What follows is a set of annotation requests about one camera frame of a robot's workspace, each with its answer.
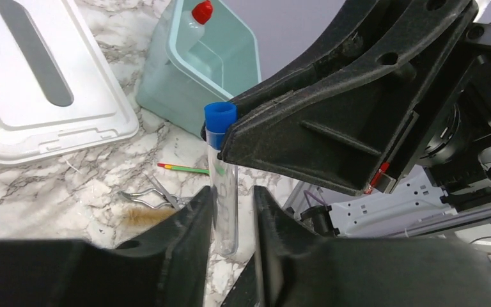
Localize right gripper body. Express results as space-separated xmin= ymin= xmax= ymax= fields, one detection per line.
xmin=372 ymin=23 xmax=491 ymax=198

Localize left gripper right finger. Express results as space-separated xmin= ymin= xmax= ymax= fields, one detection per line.
xmin=223 ymin=185 xmax=491 ymax=306

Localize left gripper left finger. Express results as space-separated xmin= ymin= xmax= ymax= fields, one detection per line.
xmin=0 ymin=186 xmax=213 ymax=306

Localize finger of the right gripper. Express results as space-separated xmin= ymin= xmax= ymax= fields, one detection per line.
xmin=231 ymin=1 xmax=403 ymax=123
xmin=219 ymin=1 xmax=479 ymax=196

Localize metal wire tongs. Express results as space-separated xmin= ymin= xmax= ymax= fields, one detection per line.
xmin=118 ymin=178 xmax=192 ymax=209

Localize blue capped test tube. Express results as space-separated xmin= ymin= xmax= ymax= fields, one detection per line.
xmin=204 ymin=102 xmax=238 ymax=257

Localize red capped squeeze bottle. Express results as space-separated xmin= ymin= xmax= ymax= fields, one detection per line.
xmin=176 ymin=1 xmax=214 ymax=55

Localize metal tweezers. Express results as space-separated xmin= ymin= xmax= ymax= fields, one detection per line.
xmin=145 ymin=174 xmax=180 ymax=210

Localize green spatula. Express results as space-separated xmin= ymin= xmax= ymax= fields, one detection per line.
xmin=157 ymin=162 xmax=210 ymax=175

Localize teal plastic bin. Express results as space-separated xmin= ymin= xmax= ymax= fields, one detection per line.
xmin=136 ymin=1 xmax=261 ymax=136

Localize white plastic lid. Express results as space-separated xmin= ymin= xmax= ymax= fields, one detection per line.
xmin=0 ymin=1 xmax=139 ymax=166

